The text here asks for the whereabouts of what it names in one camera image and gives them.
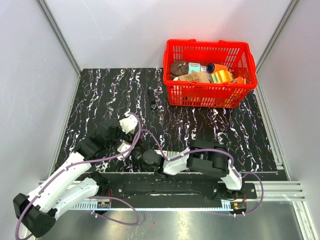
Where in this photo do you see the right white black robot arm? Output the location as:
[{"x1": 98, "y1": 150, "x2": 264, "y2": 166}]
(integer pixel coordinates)
[{"x1": 130, "y1": 140, "x2": 246, "y2": 198}]

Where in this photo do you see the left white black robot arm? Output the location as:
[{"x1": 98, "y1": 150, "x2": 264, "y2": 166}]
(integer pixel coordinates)
[{"x1": 13, "y1": 112, "x2": 142, "y2": 240}]

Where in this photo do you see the red white staples box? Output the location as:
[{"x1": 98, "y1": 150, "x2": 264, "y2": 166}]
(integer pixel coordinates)
[{"x1": 155, "y1": 150, "x2": 178, "y2": 157}]

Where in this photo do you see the black marble pattern mat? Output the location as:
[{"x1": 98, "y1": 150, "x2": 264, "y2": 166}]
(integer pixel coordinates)
[{"x1": 54, "y1": 68, "x2": 277, "y2": 172}]

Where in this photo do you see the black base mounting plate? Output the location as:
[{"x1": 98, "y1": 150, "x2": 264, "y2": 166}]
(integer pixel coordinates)
[{"x1": 102, "y1": 172, "x2": 258, "y2": 209}]

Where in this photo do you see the brown round bun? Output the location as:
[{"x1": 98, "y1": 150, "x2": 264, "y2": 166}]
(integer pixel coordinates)
[{"x1": 170, "y1": 60, "x2": 189, "y2": 77}]

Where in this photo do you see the brown cardboard box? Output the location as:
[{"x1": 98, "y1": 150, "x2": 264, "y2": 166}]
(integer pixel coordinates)
[{"x1": 173, "y1": 71, "x2": 210, "y2": 83}]

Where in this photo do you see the red plastic basket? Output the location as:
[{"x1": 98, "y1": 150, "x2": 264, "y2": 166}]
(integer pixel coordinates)
[{"x1": 163, "y1": 39, "x2": 258, "y2": 109}]

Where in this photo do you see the teal white small box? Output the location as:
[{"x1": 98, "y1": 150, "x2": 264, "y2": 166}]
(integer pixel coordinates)
[{"x1": 188, "y1": 62, "x2": 202, "y2": 74}]

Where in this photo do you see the orange bottle blue cap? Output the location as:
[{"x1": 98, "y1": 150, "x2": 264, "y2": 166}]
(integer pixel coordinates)
[{"x1": 206, "y1": 63, "x2": 229, "y2": 74}]

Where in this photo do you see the yellow green striped box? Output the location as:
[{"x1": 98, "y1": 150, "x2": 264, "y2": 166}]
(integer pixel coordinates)
[{"x1": 211, "y1": 70, "x2": 234, "y2": 84}]

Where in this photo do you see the orange packet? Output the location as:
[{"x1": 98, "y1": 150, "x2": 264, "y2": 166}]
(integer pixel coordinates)
[{"x1": 231, "y1": 76, "x2": 247, "y2": 85}]

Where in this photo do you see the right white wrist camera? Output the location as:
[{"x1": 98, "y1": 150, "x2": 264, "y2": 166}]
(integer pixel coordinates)
[{"x1": 116, "y1": 140, "x2": 132, "y2": 160}]

